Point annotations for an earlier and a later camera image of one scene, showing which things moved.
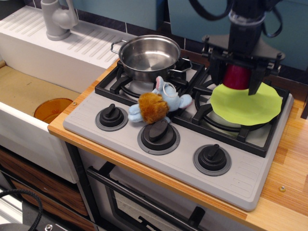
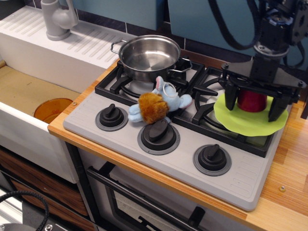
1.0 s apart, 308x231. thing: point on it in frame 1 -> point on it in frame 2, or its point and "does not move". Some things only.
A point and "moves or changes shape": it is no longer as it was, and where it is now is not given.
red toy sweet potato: (236, 77) moves or changes shape
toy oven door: (122, 199) does not move
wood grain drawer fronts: (60, 195) does not move
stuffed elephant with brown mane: (154, 107) does not move
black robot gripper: (243, 44) -> (263, 75)
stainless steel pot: (145, 57) does not move
